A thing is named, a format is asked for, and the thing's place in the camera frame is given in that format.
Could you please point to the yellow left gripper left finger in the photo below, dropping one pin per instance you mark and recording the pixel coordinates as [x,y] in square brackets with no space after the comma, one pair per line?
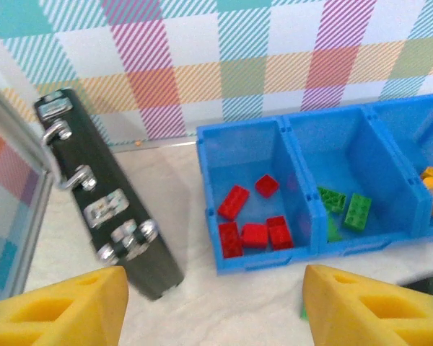
[57,324]

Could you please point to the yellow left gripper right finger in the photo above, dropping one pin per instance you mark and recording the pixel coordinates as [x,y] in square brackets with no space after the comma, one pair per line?
[346,317]

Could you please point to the green lego brick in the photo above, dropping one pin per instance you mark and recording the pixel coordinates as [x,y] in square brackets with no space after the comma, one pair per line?
[332,198]
[304,313]
[357,212]

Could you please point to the square red lego brick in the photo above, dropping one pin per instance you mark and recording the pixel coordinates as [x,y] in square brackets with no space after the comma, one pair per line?
[267,185]
[279,232]
[254,236]

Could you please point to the long red lego brick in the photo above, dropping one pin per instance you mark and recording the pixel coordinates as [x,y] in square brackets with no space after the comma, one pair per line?
[231,239]
[233,202]

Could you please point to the long black latched case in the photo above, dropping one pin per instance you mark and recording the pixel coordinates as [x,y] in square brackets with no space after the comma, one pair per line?
[155,259]

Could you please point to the blue plastic bin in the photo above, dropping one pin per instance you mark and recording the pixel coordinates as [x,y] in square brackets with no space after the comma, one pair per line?
[364,151]
[238,151]
[400,119]

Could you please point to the aluminium left frame post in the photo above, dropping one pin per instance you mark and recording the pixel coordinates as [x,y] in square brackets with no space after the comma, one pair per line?
[32,223]

